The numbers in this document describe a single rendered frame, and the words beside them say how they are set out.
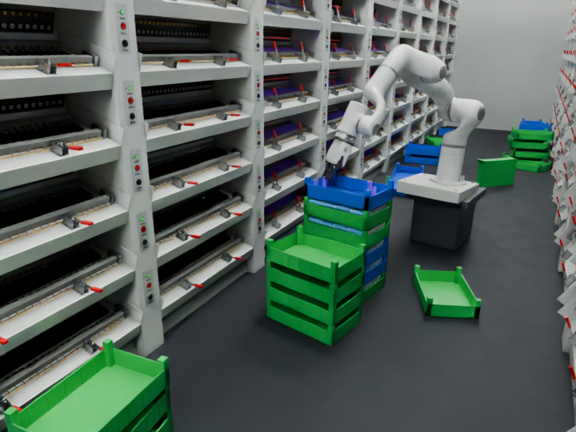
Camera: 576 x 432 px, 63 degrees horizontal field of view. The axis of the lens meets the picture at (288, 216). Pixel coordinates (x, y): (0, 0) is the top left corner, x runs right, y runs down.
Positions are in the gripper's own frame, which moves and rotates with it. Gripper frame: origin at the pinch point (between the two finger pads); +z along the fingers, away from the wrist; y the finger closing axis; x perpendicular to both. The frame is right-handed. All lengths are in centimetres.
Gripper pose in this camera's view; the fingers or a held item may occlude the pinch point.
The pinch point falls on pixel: (327, 175)
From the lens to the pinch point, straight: 197.8
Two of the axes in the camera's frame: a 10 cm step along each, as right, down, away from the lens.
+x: -8.4, -3.0, -4.5
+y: -3.6, -3.2, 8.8
